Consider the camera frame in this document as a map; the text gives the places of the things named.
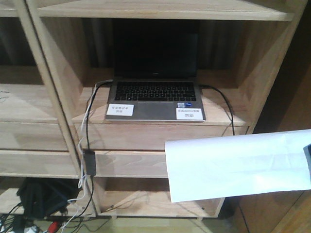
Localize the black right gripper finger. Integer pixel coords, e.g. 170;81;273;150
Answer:
303;144;311;170

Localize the white paper sheet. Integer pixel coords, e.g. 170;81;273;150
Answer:
165;130;311;202

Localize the white label sticker right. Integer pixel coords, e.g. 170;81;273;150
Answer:
176;108;204;120

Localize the white label sticker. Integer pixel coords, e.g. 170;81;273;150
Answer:
176;108;204;120
106;103;134;117

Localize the grey laptop with black keyboard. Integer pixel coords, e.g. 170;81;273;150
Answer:
105;18;206;122

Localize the white label sticker left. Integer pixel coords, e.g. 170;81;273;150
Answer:
106;103;134;117

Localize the grey usb hub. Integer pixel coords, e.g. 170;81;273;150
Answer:
83;150;96;176

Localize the wooden shelf unit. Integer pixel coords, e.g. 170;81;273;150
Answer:
0;0;307;218

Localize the black box under shelf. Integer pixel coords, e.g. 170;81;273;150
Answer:
17;178;74;219

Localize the black cable on right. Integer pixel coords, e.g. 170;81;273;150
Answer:
199;84;235;136

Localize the black cable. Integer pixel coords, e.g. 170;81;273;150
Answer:
85;82;113;152
199;84;235;136

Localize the black cable on left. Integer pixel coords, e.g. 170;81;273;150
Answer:
85;82;113;152

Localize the white cable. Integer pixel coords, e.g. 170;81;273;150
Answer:
58;79;114;233

